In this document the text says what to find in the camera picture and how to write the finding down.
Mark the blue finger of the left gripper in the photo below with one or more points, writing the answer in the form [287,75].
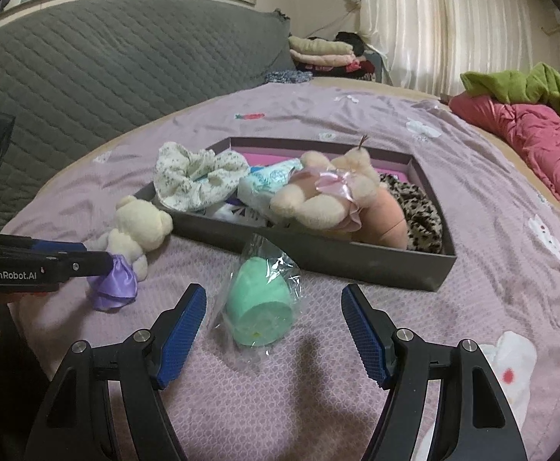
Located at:
[56,247]
[90,263]

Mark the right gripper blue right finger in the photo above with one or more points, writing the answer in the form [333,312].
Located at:
[372,332]

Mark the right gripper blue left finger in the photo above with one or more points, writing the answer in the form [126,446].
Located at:
[174,332]

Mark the cream teddy bear purple dress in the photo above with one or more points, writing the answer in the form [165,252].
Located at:
[139,228]

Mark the green sponge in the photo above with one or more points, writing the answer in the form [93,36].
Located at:
[257,306]

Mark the peach makeup sponge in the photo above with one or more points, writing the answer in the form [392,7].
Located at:
[383,223]

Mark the leopard print scrunchie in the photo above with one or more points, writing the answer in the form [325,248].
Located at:
[425,228]

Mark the white floral fabric scrunchie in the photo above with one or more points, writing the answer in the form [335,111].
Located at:
[187,181]

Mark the beige teddy bear pink dress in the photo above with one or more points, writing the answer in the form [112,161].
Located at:
[328,195]

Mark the green floral tissue pack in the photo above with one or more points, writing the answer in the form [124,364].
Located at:
[256,189]

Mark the dark shallow cardboard box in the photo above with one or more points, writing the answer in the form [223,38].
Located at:
[318,253]

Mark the grey quilted headboard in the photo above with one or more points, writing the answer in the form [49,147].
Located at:
[78,74]

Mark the pink and blue book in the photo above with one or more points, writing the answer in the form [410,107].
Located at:
[381,165]

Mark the pink quilted comforter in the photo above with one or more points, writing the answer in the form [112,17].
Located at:
[532,130]

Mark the dark patterned cloth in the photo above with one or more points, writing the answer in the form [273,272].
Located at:
[288,77]

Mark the stack of folded clothes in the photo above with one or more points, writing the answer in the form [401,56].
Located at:
[345,56]

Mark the green garment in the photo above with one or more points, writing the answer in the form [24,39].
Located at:
[541,85]

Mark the white striped curtain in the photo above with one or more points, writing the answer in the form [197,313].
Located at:
[426,45]

